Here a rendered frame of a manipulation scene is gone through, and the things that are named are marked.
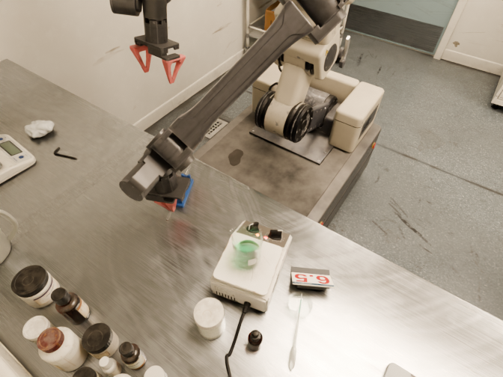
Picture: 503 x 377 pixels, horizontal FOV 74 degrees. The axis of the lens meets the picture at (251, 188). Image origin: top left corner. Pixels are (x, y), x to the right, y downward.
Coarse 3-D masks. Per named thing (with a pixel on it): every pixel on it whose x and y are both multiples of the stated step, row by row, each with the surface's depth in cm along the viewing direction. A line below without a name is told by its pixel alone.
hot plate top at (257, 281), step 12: (228, 252) 72; (264, 252) 72; (276, 252) 72; (228, 264) 70; (264, 264) 71; (276, 264) 71; (216, 276) 69; (228, 276) 69; (240, 276) 69; (252, 276) 69; (264, 276) 69; (240, 288) 68; (252, 288) 67; (264, 288) 67
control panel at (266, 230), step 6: (246, 222) 84; (264, 228) 83; (270, 228) 83; (264, 234) 80; (282, 234) 82; (288, 234) 82; (264, 240) 77; (270, 240) 78; (276, 240) 78; (282, 240) 79; (282, 246) 76
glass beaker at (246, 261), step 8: (248, 224) 67; (232, 232) 67; (240, 232) 68; (248, 232) 69; (256, 232) 68; (232, 240) 65; (240, 240) 71; (256, 240) 70; (240, 256) 65; (248, 256) 65; (256, 256) 66; (240, 264) 68; (248, 264) 67; (256, 264) 69
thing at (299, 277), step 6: (294, 276) 76; (300, 276) 77; (306, 276) 77; (312, 276) 77; (318, 276) 77; (324, 276) 77; (306, 282) 74; (312, 282) 74; (318, 282) 74; (324, 282) 74; (330, 282) 74
